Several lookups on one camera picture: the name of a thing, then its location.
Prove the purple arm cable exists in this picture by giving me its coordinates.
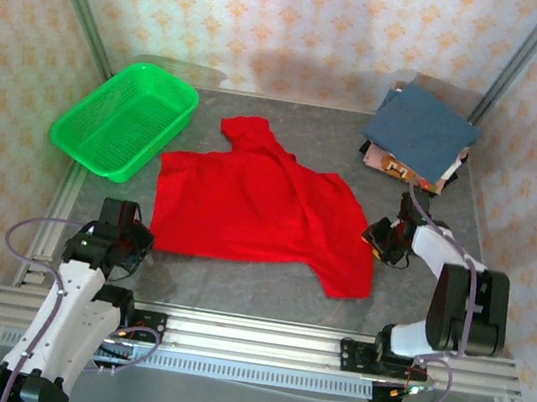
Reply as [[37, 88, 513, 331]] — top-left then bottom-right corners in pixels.
[[378, 184, 499, 402], [0, 210, 177, 402]]

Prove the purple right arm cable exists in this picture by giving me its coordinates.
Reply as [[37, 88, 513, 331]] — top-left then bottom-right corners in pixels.
[[378, 184, 499, 402]]

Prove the pink patterned folded t-shirt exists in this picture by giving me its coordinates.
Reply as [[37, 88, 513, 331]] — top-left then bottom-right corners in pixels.
[[359, 142, 451, 196]]

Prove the blue folded t-shirt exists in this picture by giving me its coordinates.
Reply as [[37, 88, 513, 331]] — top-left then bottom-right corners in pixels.
[[356, 77, 488, 191]]

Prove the aluminium mounting rail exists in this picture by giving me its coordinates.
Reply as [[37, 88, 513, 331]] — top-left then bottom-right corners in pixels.
[[0, 279, 528, 401]]

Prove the green plastic basket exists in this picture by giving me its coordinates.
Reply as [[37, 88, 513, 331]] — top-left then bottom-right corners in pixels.
[[43, 50, 204, 195]]

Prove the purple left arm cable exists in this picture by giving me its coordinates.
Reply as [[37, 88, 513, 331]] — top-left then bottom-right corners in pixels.
[[0, 210, 177, 402]]

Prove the white folded t-shirt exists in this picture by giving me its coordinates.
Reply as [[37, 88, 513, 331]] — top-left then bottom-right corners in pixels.
[[440, 145, 471, 185]]

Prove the grey slotted cable duct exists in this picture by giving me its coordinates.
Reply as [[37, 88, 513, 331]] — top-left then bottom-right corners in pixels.
[[0, 326, 377, 402]]

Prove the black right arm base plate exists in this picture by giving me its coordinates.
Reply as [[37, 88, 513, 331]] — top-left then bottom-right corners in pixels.
[[336, 336, 432, 386]]

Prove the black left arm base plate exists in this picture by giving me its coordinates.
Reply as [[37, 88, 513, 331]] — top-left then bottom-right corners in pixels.
[[115, 306, 170, 347]]

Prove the aluminium table back rail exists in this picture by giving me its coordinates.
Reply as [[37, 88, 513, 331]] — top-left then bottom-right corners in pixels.
[[196, 82, 380, 118]]

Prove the red t-shirt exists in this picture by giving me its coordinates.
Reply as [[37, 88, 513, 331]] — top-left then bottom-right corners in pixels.
[[142, 102, 395, 306]]

